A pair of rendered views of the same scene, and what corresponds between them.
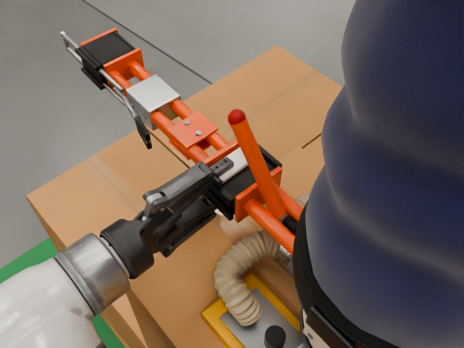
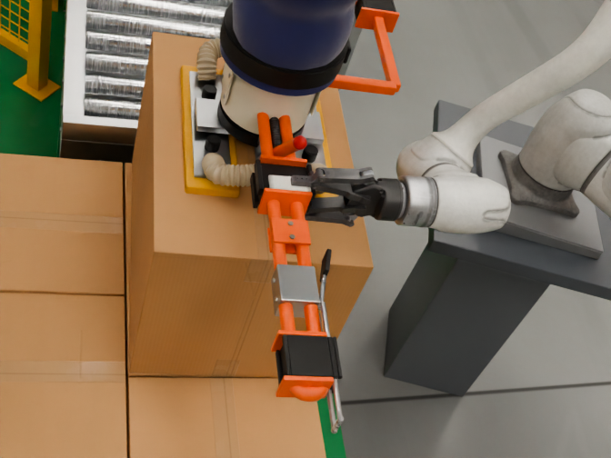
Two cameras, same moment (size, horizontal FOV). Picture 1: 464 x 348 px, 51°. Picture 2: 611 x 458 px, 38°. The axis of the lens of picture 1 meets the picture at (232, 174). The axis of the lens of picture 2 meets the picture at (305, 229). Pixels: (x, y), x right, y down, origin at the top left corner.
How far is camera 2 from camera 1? 1.56 m
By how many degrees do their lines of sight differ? 80
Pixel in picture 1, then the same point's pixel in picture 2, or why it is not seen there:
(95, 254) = (415, 181)
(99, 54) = (323, 352)
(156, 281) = (351, 243)
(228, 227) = not seen: hidden behind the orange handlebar
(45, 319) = (454, 174)
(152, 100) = (304, 273)
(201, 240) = not seen: hidden behind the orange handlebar
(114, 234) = (397, 187)
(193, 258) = (315, 237)
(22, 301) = (465, 182)
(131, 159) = not seen: outside the picture
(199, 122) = (282, 231)
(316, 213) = (345, 29)
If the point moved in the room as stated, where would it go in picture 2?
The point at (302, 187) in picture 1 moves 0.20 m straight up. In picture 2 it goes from (191, 222) to (211, 143)
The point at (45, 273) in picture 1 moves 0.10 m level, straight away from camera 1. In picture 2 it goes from (447, 190) to (459, 234)
